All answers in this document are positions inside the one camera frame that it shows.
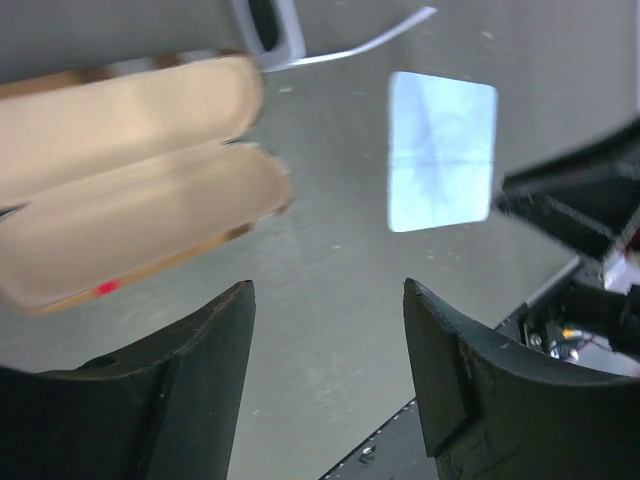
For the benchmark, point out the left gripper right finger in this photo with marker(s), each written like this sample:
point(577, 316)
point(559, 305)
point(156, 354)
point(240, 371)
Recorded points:
point(491, 408)

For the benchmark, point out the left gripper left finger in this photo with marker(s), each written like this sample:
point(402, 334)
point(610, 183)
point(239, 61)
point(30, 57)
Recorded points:
point(163, 407)

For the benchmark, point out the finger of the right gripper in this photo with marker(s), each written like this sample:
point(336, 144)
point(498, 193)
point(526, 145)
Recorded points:
point(592, 211)

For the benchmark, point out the light blue cleaning cloth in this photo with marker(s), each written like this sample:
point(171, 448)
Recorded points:
point(441, 140)

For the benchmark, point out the plaid glasses case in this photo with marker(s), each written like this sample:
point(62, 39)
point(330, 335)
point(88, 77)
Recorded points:
point(112, 174)

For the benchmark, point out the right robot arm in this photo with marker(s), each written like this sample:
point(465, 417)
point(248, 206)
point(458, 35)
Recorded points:
point(579, 306)

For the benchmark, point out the white sunglasses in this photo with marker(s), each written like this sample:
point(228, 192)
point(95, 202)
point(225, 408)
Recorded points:
point(272, 33)

